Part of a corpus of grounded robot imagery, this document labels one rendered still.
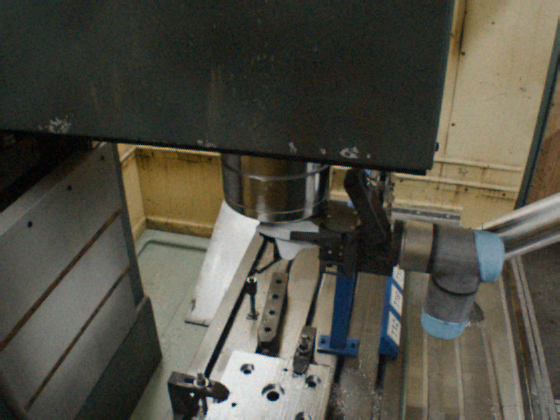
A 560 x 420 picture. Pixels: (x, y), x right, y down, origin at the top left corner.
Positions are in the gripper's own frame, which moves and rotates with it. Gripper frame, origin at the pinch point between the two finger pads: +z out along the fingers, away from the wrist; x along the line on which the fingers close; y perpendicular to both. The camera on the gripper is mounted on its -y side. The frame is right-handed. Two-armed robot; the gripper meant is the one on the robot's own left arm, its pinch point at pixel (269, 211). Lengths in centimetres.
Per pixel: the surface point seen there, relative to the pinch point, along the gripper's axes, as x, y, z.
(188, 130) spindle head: -12.5, -17.8, 6.9
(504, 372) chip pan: 45, 75, -63
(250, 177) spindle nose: -7.8, -10.0, 0.7
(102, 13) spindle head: -12.5, -31.4, 16.9
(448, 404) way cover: 23, 67, -43
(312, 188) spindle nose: -5.2, -8.1, -7.0
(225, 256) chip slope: 75, 71, 34
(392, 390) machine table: 14, 53, -27
